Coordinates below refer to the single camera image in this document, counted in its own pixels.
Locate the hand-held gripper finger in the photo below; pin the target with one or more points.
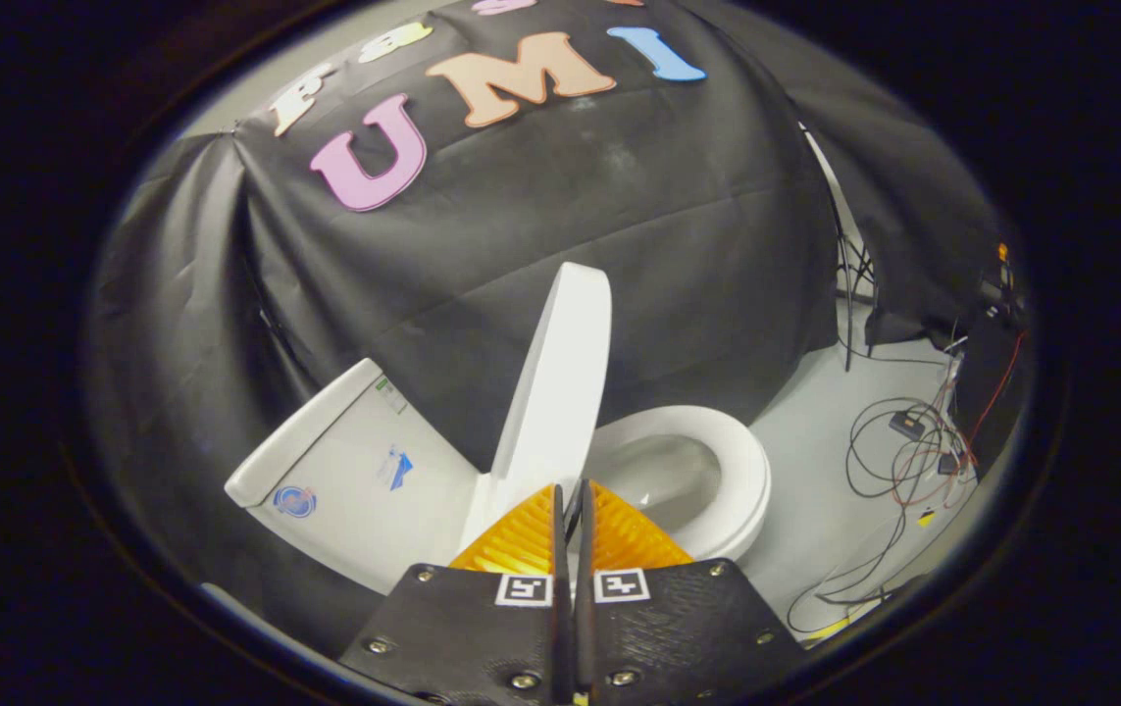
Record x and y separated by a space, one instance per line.
585 588
561 588

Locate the white toilet lid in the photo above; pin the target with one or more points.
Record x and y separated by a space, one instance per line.
560 392

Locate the white toilet seat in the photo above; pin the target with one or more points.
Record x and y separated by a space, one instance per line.
741 461

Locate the white toilet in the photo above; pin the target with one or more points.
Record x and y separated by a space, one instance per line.
354 471

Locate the black tripod light stand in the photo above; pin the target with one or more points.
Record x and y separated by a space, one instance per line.
844 314

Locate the black backdrop cloth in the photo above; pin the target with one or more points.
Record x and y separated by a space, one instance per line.
619 196

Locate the black device with orange part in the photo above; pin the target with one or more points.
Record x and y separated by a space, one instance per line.
987 392

